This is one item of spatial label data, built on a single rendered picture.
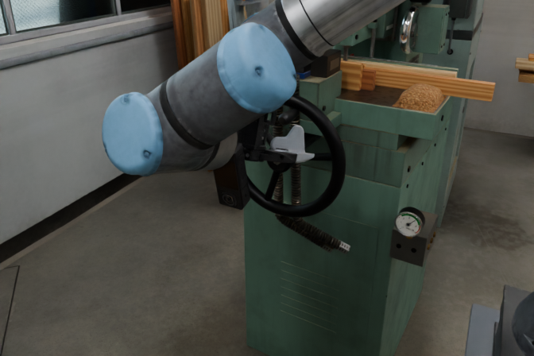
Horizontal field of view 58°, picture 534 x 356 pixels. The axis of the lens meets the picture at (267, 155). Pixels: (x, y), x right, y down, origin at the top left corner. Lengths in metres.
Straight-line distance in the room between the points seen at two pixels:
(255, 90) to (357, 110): 0.67
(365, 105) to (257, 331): 0.86
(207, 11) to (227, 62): 2.15
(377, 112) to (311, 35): 0.55
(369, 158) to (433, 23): 0.42
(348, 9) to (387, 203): 0.69
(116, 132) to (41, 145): 1.74
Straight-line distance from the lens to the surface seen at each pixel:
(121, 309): 1.92
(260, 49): 0.49
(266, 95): 0.47
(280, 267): 1.43
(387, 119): 1.10
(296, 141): 0.77
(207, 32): 2.63
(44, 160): 2.31
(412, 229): 1.12
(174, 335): 1.78
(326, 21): 0.58
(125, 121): 0.54
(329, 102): 1.11
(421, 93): 1.11
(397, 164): 1.13
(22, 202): 2.29
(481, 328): 1.07
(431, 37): 1.37
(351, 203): 1.22
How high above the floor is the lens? 1.23
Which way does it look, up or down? 24 degrees down
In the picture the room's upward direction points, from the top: straight up
